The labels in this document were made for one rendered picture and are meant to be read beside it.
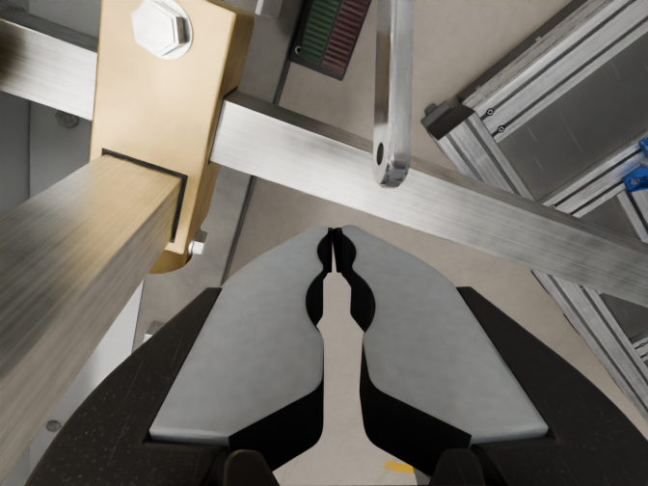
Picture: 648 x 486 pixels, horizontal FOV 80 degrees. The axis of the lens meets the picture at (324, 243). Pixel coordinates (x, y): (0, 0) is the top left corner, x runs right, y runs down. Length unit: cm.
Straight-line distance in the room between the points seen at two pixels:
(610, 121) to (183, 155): 95
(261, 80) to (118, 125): 17
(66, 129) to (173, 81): 33
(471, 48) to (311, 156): 93
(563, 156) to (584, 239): 77
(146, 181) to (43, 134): 34
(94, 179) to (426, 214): 15
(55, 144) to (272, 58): 27
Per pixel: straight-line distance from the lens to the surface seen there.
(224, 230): 39
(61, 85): 22
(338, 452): 194
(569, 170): 104
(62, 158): 52
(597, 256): 26
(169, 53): 18
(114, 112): 20
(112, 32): 19
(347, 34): 34
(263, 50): 34
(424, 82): 108
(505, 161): 94
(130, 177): 18
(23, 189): 55
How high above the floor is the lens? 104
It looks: 61 degrees down
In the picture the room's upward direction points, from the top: 179 degrees clockwise
